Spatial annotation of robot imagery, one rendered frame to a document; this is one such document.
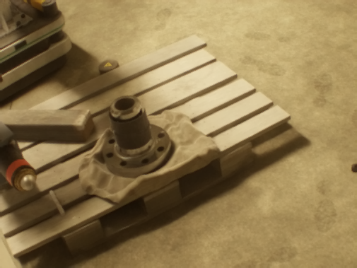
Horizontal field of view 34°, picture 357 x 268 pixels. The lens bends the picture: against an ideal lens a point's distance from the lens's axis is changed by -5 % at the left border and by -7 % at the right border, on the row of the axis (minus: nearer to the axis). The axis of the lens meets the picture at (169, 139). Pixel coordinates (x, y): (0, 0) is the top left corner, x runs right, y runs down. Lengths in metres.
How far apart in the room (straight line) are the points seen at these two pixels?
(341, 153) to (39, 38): 1.61
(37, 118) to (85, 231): 0.61
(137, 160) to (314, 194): 0.68
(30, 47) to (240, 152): 1.30
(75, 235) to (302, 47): 1.56
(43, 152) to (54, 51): 0.82
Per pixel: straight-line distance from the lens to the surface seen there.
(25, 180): 2.08
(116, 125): 2.21
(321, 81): 2.87
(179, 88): 2.66
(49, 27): 3.14
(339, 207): 2.26
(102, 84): 2.78
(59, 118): 2.53
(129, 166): 2.25
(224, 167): 2.35
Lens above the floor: 1.65
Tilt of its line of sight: 39 degrees down
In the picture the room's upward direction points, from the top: 13 degrees counter-clockwise
